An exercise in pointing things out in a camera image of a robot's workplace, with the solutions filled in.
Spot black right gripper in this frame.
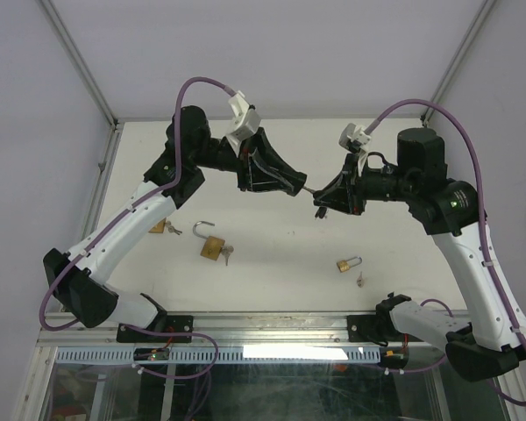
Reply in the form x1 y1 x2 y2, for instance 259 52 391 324
314 153 417 217

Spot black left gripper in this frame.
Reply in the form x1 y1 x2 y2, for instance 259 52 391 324
194 129 299 193

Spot small brass padlock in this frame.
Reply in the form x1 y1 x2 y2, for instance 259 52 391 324
336 256 363 273

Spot small keys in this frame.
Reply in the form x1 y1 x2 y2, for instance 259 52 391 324
357 272 366 288

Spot silver key bunch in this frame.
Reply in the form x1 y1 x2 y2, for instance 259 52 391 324
220 245 234 266

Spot medium brass padlock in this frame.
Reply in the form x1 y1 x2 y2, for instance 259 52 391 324
192 221 225 261

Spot large brass padlock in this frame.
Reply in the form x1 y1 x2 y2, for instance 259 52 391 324
149 219 167 233

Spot black headed key pair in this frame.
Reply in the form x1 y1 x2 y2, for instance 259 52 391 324
302 186 328 220

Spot black padlock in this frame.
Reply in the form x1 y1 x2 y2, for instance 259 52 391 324
288 172 307 196

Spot small silver key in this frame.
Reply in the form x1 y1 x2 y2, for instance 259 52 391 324
164 220 182 235

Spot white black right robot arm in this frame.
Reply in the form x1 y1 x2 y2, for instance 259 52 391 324
313 124 526 382

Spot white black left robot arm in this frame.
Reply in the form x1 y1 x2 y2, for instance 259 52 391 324
43 105 307 341

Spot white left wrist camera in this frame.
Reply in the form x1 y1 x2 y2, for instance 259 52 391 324
224 90 261 156

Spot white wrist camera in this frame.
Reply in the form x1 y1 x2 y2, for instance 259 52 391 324
224 90 261 156
338 123 372 175

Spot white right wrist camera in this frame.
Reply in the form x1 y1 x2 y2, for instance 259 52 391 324
338 123 372 175

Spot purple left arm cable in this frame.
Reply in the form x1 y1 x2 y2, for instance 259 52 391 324
39 76 238 331

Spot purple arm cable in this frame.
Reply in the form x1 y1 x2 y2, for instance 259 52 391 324
366 98 526 405
39 76 238 331

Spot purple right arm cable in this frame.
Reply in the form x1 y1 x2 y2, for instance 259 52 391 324
366 98 526 405

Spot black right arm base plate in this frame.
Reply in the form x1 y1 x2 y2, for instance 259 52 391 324
346 314 388 347

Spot aluminium mounting rail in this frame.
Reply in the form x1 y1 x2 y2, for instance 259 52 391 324
37 311 374 346

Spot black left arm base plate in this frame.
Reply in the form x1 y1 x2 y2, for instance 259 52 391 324
116 313 194 344

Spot white slotted cable duct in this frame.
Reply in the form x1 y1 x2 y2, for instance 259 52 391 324
56 345 380 365

